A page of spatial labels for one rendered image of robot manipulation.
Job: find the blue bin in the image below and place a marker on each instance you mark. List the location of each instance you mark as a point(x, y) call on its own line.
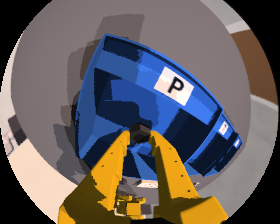
point(109, 105)

